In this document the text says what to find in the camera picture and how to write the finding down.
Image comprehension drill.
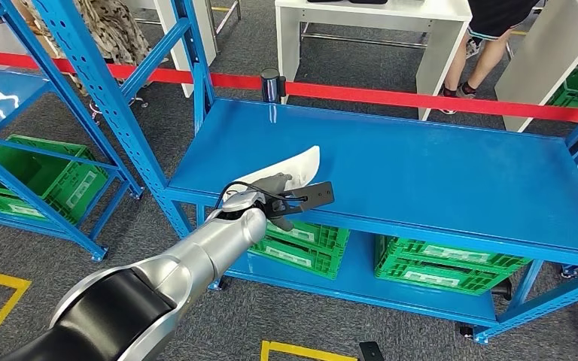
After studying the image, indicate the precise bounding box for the black stool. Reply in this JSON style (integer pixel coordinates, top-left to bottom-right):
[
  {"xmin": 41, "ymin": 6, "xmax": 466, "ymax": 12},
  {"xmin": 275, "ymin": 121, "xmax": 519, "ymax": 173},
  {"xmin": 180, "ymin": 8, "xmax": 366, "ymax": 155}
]
[{"xmin": 89, "ymin": 59, "xmax": 151, "ymax": 123}]

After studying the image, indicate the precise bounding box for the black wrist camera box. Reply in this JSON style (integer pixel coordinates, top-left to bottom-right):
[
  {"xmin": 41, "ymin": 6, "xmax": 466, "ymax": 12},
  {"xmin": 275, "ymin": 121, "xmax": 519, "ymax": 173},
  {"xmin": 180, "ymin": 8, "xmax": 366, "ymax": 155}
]
[{"xmin": 269, "ymin": 181, "xmax": 336, "ymax": 220}]

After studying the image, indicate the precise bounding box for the blue metal shelf rack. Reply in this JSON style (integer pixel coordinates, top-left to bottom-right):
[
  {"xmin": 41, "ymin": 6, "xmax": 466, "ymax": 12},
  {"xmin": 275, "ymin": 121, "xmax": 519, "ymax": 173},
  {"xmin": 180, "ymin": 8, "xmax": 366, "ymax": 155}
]
[{"xmin": 0, "ymin": 0, "xmax": 143, "ymax": 262}]

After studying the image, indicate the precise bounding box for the folded green plastic crate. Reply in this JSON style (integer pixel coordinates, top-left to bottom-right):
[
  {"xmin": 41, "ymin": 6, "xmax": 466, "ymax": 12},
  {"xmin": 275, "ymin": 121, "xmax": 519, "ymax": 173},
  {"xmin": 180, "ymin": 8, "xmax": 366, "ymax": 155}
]
[
  {"xmin": 248, "ymin": 219, "xmax": 351, "ymax": 280},
  {"xmin": 374, "ymin": 235, "xmax": 532, "ymax": 296}
]

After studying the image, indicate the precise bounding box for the black barrier post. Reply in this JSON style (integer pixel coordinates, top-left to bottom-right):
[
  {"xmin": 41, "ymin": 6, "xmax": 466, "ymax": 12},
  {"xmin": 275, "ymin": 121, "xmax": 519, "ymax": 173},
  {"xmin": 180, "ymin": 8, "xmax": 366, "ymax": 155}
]
[{"xmin": 260, "ymin": 67, "xmax": 287, "ymax": 104}]

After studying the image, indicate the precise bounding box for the white curved plastic part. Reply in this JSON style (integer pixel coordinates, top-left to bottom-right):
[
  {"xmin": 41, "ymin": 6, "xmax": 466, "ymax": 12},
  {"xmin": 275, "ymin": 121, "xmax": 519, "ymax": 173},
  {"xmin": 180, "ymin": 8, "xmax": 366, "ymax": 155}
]
[{"xmin": 223, "ymin": 145, "xmax": 321, "ymax": 203}]

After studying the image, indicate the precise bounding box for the pale grey table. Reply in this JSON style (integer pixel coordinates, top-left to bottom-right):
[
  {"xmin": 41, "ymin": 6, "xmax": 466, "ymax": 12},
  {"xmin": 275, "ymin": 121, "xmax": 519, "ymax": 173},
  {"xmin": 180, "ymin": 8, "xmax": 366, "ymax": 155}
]
[{"xmin": 494, "ymin": 0, "xmax": 578, "ymax": 133}]

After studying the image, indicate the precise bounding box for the open green plastic crate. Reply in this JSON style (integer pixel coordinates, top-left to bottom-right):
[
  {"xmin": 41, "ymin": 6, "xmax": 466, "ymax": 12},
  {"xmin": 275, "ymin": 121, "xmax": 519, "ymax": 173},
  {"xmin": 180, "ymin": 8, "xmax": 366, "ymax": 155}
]
[{"xmin": 0, "ymin": 135, "xmax": 109, "ymax": 226}]

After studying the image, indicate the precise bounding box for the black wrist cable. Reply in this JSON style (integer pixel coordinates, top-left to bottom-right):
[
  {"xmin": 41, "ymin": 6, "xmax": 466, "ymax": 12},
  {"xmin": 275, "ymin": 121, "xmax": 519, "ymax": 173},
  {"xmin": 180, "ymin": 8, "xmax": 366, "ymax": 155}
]
[{"xmin": 214, "ymin": 180, "xmax": 307, "ymax": 211}]

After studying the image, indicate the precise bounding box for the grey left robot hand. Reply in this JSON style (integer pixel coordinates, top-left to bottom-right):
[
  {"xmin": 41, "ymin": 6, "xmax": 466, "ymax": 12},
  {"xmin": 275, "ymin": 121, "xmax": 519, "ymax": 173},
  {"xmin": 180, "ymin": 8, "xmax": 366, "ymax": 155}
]
[{"xmin": 251, "ymin": 172, "xmax": 295, "ymax": 232}]

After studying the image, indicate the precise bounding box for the white table with metal legs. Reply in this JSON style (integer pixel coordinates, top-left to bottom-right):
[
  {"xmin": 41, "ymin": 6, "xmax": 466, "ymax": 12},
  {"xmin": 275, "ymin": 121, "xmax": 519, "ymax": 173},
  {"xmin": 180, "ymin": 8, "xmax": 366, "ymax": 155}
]
[{"xmin": 129, "ymin": 0, "xmax": 242, "ymax": 98}]

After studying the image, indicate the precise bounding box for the red barrier belt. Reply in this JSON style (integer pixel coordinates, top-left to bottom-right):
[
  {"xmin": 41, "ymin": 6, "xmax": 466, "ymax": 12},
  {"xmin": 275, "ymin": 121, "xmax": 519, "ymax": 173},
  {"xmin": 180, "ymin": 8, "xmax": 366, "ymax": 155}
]
[{"xmin": 0, "ymin": 50, "xmax": 578, "ymax": 123}]

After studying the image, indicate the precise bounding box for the black rack caster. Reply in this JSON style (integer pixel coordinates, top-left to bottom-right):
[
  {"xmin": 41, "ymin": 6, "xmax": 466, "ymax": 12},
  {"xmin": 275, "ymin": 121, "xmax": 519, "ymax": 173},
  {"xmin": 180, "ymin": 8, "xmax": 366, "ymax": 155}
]
[{"xmin": 491, "ymin": 278, "xmax": 513, "ymax": 302}]

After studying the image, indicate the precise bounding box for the blue metal workbench rack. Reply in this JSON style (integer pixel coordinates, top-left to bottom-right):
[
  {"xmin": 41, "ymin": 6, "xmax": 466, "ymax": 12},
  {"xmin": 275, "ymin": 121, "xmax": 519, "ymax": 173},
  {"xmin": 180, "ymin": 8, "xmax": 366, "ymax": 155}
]
[{"xmin": 29, "ymin": 0, "xmax": 578, "ymax": 347}]

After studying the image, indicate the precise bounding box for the person standing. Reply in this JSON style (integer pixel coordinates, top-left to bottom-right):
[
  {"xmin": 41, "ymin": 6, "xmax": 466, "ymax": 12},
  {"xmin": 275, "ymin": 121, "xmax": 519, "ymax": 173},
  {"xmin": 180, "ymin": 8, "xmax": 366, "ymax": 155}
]
[{"xmin": 438, "ymin": 0, "xmax": 540, "ymax": 116}]

